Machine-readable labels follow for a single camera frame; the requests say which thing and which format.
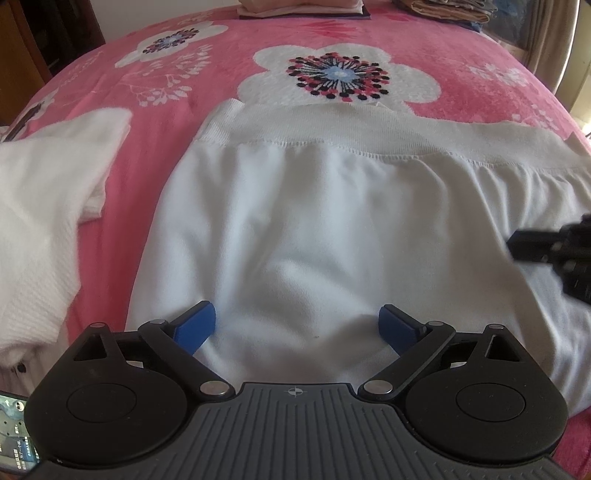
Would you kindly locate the beige curtain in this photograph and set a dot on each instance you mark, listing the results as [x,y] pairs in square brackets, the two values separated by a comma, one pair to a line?
[554,41]

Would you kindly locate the white knit garment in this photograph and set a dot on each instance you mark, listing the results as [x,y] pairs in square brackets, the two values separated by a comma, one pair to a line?
[41,207]

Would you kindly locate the orange wooden door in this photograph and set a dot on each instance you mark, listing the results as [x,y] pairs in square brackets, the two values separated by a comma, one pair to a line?
[18,69]

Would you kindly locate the light pink folded garment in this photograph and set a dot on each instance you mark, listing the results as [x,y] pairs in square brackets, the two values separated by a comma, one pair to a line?
[300,12]

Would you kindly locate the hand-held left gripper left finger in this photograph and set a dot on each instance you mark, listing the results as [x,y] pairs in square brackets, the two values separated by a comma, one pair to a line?
[196,325]

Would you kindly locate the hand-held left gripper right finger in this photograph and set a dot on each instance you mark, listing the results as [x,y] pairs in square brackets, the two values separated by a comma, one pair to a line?
[397,327]

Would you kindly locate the stack of folded pink clothes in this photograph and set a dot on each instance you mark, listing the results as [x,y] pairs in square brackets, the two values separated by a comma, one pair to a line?
[367,14]

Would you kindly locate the white sweatshirt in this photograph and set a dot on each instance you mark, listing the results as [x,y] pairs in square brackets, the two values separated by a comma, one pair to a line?
[323,221]

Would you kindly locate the smartphone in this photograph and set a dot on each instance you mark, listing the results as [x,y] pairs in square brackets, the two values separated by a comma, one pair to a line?
[16,438]

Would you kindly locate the beige folded garment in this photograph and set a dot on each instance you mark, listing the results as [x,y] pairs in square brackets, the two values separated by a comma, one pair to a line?
[300,3]

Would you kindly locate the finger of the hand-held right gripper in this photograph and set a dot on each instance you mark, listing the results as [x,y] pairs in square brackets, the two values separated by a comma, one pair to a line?
[531,244]

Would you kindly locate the pink floral blanket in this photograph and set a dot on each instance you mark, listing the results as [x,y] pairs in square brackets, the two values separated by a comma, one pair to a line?
[152,138]

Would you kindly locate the stack of dark folded clothes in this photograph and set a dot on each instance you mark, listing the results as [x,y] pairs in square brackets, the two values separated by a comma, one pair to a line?
[443,9]

